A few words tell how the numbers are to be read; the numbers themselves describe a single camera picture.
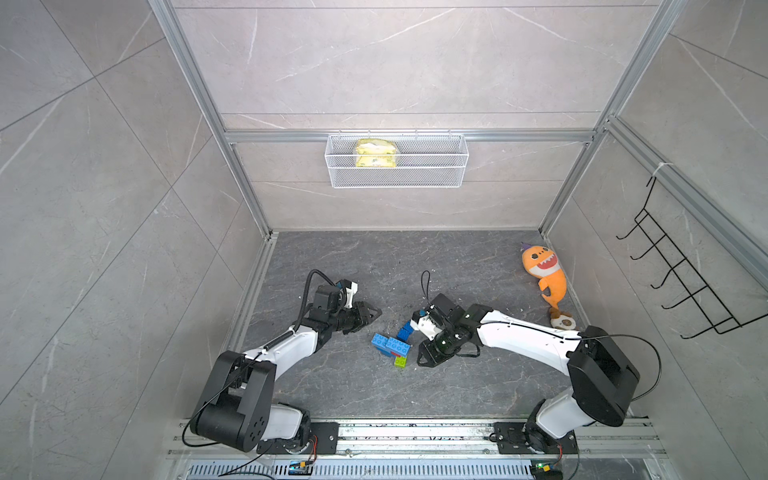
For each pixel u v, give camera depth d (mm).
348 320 760
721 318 586
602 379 433
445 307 678
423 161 1004
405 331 906
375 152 878
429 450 728
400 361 852
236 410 423
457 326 631
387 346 822
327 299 697
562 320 921
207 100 822
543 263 1005
